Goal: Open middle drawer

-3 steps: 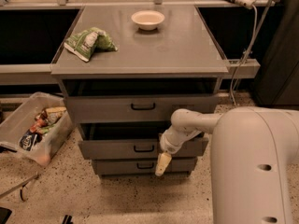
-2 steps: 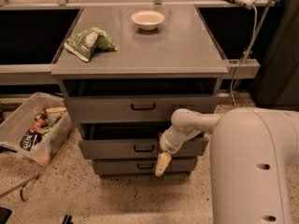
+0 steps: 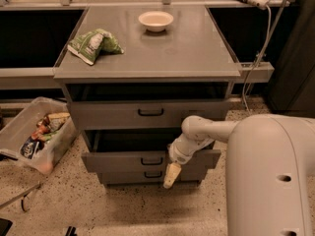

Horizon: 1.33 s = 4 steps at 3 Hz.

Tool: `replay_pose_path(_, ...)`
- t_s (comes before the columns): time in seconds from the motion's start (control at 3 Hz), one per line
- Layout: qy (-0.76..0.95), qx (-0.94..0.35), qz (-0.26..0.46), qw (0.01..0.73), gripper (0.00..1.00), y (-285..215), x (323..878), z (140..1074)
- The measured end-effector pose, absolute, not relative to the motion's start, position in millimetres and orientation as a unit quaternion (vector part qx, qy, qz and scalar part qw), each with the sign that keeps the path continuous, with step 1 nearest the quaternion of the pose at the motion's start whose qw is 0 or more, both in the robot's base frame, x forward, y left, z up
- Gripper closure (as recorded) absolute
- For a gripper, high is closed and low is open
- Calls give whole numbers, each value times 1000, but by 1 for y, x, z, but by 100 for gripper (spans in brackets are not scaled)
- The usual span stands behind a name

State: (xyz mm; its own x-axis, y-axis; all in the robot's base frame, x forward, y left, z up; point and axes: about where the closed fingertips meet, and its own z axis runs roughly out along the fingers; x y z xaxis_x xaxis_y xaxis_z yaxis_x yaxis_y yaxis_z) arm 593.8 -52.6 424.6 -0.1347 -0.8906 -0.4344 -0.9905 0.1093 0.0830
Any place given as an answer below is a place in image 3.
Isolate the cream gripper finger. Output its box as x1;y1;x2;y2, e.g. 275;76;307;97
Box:
163;162;181;189

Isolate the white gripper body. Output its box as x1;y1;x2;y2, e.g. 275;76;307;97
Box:
168;134;203;165

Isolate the grey drawer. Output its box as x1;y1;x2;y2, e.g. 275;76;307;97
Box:
67;99;229;130
81;128;222;174
97;171;206;185

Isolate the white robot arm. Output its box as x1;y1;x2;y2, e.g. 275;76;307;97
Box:
163;114;315;236

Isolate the grey bottom drawer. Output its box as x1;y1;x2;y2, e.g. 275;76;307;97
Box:
97;171;206;185

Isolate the grey top drawer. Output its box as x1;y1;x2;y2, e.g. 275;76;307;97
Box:
67;99;229;130

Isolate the grey drawer cabinet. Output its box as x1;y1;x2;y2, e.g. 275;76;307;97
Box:
52;4;243;187

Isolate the tan snack packet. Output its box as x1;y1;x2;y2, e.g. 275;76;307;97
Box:
47;112;70;132

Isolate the dark cabinet at right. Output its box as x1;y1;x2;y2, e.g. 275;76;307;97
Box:
267;0;315;118

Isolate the white bowl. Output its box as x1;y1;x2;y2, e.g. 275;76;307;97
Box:
138;11;173;32

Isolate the red snack packet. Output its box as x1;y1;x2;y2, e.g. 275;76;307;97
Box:
31;120;50;141

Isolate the clear plastic bin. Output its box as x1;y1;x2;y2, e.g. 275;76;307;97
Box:
0;97;78;175

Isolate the green chip bag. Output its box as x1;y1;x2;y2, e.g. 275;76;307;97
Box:
67;29;124;65

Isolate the blue snack packet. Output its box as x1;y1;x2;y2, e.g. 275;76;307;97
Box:
20;140;39;159

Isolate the white cable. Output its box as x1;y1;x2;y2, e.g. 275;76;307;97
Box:
241;4;274;113

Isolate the metal frame leg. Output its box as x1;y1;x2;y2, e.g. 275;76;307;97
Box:
0;182;42;212

